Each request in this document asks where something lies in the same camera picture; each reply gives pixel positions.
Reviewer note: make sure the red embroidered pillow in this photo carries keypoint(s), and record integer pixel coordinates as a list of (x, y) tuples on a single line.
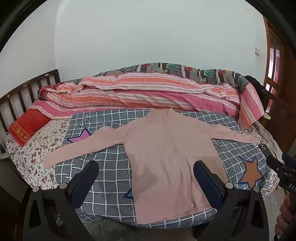
[(27, 126)]

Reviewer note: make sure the red plaid pillow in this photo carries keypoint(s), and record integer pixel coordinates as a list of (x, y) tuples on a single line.
[(45, 91)]

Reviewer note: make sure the brown wooden door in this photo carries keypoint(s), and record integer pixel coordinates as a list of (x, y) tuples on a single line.
[(276, 60)]

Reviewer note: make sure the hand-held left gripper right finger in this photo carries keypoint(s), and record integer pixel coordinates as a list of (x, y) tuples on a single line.
[(209, 183)]

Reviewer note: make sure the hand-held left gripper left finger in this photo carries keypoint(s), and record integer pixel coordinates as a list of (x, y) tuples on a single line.
[(81, 184)]

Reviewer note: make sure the pink orange striped quilt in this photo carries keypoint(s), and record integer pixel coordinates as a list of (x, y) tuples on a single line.
[(148, 92)]

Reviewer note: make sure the grey checked star blanket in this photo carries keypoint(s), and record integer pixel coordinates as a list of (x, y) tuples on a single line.
[(108, 166)]

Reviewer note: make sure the dark wooden footboard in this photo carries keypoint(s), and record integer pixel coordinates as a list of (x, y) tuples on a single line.
[(279, 115)]

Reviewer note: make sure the person's right hand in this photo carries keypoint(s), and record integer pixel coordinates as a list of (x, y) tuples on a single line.
[(285, 215)]

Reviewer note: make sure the dark wooden headboard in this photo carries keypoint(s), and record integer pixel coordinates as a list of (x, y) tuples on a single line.
[(23, 92)]

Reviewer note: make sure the white wall switch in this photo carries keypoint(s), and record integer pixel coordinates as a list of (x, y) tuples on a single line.
[(257, 51)]

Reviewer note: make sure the small floral bed sheet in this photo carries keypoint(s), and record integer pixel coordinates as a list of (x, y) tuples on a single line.
[(30, 157)]

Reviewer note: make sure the pink knit sweater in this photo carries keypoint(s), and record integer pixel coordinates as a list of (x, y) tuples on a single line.
[(161, 157)]

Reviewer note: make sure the black garment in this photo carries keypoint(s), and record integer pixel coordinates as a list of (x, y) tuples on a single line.
[(253, 82)]

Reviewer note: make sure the floral patchwork quilt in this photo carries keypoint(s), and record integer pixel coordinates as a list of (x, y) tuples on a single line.
[(185, 70)]

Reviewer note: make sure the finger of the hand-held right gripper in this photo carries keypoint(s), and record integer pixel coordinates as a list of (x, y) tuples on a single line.
[(289, 158), (264, 149)]

